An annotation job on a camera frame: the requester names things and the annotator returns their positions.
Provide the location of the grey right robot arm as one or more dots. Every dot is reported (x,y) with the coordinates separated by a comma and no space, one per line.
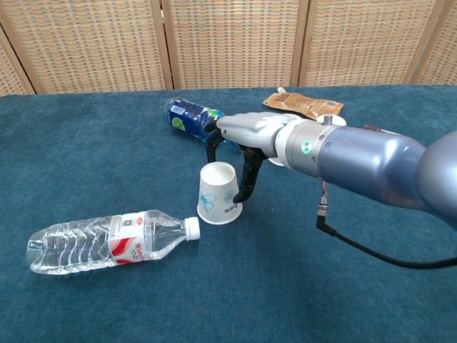
(357,160)

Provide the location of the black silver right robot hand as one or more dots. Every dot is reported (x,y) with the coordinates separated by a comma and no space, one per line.
(250,130)

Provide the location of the brown spouted drink pouch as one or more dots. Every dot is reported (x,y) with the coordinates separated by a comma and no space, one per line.
(303,101)

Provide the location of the blue plastic drink bottle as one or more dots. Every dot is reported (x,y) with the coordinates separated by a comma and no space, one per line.
(185,118)

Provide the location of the blue felt table mat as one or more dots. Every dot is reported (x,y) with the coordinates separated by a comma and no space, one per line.
(107,160)

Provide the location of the black red card box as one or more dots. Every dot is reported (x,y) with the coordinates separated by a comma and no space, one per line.
(375,128)

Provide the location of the clear water bottle red label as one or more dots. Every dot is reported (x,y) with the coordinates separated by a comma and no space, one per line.
(89,243)

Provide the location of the woven bamboo folding screen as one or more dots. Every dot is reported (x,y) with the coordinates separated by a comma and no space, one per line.
(228,43)

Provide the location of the white paper cup blue flower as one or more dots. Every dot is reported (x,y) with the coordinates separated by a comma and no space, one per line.
(214,193)

